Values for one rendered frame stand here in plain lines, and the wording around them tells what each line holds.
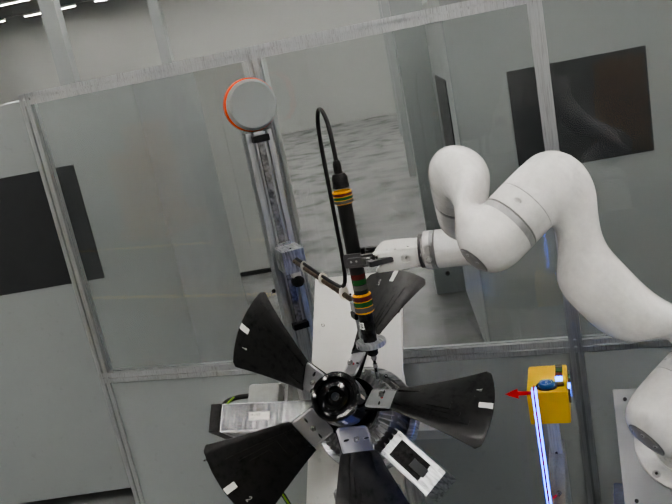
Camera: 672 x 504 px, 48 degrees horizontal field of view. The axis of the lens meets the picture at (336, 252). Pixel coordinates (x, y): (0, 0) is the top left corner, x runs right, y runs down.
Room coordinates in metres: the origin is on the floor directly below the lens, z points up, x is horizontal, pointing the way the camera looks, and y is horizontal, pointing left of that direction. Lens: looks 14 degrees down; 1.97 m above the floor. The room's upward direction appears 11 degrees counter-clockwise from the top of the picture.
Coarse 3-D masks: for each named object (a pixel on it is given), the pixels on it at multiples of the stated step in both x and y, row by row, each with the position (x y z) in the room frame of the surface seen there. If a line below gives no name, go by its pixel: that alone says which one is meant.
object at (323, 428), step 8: (312, 408) 1.66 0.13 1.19; (304, 416) 1.66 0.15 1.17; (312, 416) 1.66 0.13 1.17; (296, 424) 1.66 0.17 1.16; (304, 424) 1.66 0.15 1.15; (312, 424) 1.67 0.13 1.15; (320, 424) 1.67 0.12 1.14; (328, 424) 1.67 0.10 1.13; (304, 432) 1.66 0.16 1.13; (312, 432) 1.67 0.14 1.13; (320, 432) 1.67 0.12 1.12; (328, 432) 1.67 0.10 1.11; (312, 440) 1.67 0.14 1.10; (320, 440) 1.67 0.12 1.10
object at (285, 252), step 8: (280, 248) 2.25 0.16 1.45; (288, 248) 2.23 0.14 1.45; (296, 248) 2.21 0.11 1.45; (280, 256) 2.21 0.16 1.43; (288, 256) 2.19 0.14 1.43; (296, 256) 2.20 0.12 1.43; (304, 256) 2.21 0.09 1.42; (280, 264) 2.23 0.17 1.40; (288, 264) 2.19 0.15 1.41; (288, 272) 2.19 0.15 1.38; (296, 272) 2.20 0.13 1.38
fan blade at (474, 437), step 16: (432, 384) 1.67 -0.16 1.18; (448, 384) 1.65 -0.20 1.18; (464, 384) 1.64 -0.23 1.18; (480, 384) 1.63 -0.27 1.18; (400, 400) 1.62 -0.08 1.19; (416, 400) 1.60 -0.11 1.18; (432, 400) 1.60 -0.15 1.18; (448, 400) 1.59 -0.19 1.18; (464, 400) 1.58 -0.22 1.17; (480, 400) 1.58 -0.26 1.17; (416, 416) 1.55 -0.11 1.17; (432, 416) 1.55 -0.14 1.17; (448, 416) 1.54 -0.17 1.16; (464, 416) 1.54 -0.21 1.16; (480, 416) 1.53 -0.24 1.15; (448, 432) 1.50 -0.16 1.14; (464, 432) 1.50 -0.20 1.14; (480, 432) 1.49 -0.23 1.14
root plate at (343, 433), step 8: (344, 432) 1.61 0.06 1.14; (352, 432) 1.62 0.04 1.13; (360, 432) 1.63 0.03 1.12; (368, 432) 1.64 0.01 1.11; (352, 440) 1.61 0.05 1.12; (360, 440) 1.62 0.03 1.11; (368, 440) 1.63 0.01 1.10; (344, 448) 1.58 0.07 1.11; (352, 448) 1.59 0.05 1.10; (360, 448) 1.60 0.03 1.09; (368, 448) 1.61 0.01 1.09
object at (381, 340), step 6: (354, 312) 1.68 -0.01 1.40; (354, 318) 1.67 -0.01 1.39; (360, 330) 1.66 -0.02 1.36; (360, 336) 1.66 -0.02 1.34; (378, 336) 1.66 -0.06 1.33; (384, 336) 1.66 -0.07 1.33; (360, 342) 1.65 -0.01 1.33; (372, 342) 1.63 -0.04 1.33; (378, 342) 1.62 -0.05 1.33; (384, 342) 1.63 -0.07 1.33; (360, 348) 1.63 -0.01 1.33; (366, 348) 1.62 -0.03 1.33; (372, 348) 1.61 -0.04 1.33; (378, 348) 1.62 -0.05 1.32
